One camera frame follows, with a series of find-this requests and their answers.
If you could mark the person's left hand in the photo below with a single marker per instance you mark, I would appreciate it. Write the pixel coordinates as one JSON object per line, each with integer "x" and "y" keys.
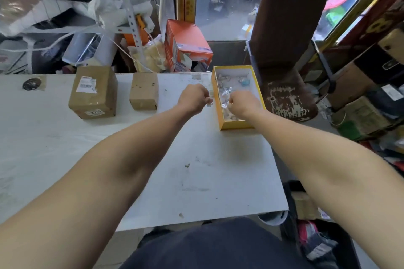
{"x": 192, "y": 98}

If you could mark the white plastic bin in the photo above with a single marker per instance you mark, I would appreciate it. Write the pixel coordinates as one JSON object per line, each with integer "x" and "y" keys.
{"x": 79, "y": 48}

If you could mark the dark navy shirt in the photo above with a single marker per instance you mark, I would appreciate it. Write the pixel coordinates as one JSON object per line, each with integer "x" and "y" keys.
{"x": 214, "y": 246}

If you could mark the small white label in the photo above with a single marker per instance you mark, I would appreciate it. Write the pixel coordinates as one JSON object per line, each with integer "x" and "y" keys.
{"x": 94, "y": 112}

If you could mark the person's right hand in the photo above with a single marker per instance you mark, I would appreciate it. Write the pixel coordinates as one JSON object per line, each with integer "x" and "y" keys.
{"x": 246, "y": 105}

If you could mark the tall cardboard box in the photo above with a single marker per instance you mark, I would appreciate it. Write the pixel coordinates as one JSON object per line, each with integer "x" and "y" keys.
{"x": 101, "y": 98}

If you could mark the pile of torn label scraps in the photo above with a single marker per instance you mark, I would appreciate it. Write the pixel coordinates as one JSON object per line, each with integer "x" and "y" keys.
{"x": 225, "y": 92}

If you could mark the person's left forearm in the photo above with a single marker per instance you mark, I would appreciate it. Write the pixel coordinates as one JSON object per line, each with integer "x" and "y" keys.
{"x": 85, "y": 190}

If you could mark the labelled brown cardboard box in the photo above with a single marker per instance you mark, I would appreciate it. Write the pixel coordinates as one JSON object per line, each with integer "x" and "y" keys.
{"x": 304, "y": 205}

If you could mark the white bucket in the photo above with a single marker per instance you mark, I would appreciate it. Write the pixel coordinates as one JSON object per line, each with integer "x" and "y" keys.
{"x": 273, "y": 218}

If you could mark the beige plastic packet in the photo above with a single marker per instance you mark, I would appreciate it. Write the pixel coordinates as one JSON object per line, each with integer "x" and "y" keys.
{"x": 154, "y": 56}

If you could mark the person's right forearm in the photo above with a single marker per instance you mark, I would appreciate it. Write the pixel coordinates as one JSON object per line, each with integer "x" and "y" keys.
{"x": 341, "y": 177}

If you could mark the yellow tray with label scraps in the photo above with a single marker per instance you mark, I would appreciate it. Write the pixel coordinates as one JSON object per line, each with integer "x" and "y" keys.
{"x": 236, "y": 125}

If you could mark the black round grommet cover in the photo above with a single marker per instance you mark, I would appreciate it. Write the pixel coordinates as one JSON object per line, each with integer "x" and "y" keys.
{"x": 32, "y": 84}

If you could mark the white perforated metal post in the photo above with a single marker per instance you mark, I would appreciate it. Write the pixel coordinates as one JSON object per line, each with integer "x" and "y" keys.
{"x": 127, "y": 4}

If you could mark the orange printed carton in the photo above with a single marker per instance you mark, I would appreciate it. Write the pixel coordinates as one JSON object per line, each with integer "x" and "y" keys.
{"x": 189, "y": 35}

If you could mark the black plastic crate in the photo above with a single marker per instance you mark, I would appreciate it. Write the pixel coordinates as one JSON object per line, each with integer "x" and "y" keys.
{"x": 344, "y": 240}

